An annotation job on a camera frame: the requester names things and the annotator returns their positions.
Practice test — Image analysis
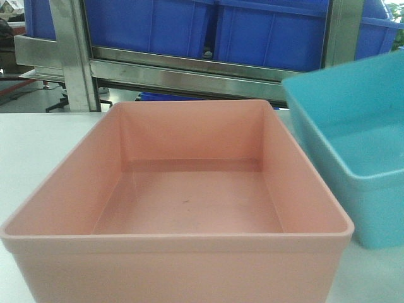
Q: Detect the pink plastic box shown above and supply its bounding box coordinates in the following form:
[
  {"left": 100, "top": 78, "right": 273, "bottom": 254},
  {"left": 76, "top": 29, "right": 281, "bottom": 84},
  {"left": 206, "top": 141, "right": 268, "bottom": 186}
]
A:
[{"left": 1, "top": 100, "right": 354, "bottom": 302}]

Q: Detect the light blue plastic box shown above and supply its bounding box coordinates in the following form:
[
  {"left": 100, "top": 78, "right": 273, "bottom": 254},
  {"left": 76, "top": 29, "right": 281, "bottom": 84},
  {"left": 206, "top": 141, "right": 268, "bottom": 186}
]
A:
[{"left": 282, "top": 50, "right": 403, "bottom": 249}]

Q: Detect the blue crate lower shelf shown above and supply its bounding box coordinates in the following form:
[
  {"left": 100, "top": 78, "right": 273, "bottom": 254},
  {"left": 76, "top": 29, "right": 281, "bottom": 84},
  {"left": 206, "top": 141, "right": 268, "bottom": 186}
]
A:
[{"left": 140, "top": 92, "right": 199, "bottom": 101}]

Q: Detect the stainless steel shelf rack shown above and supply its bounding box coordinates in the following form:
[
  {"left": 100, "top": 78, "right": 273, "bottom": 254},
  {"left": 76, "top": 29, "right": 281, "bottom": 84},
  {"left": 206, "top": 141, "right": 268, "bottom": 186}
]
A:
[{"left": 13, "top": 0, "right": 367, "bottom": 113}]

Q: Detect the blue crate middle left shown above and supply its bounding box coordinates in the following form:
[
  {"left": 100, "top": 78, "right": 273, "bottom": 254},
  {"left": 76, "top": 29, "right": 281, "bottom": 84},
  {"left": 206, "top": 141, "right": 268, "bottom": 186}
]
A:
[{"left": 85, "top": 1, "right": 215, "bottom": 58}]

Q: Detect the blue crate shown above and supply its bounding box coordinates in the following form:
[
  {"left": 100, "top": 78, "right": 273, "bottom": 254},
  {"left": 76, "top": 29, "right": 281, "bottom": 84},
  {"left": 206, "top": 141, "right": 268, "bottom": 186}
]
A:
[
  {"left": 24, "top": 0, "right": 56, "bottom": 40},
  {"left": 355, "top": 0, "right": 403, "bottom": 60},
  {"left": 213, "top": 1, "right": 328, "bottom": 72},
  {"left": 85, "top": 1, "right": 215, "bottom": 58}
]

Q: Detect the blue crate middle right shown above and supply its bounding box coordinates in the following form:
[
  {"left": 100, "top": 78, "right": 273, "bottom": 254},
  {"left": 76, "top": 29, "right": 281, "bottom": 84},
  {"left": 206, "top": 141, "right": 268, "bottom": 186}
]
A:
[{"left": 213, "top": 1, "right": 328, "bottom": 72}]

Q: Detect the blue crate far left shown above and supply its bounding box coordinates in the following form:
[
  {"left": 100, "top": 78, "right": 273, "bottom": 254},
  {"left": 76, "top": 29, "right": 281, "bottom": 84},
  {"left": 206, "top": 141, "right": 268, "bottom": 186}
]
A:
[{"left": 24, "top": 0, "right": 56, "bottom": 40}]

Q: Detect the blue crate far right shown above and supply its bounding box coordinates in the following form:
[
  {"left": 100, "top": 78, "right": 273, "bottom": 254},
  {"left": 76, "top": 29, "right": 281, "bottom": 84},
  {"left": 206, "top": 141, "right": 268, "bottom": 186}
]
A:
[{"left": 355, "top": 0, "right": 403, "bottom": 60}]

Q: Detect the potted green plant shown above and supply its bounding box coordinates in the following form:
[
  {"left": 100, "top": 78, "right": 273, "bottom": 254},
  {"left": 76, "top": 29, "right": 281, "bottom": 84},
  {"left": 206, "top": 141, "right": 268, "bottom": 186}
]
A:
[{"left": 386, "top": 2, "right": 404, "bottom": 51}]

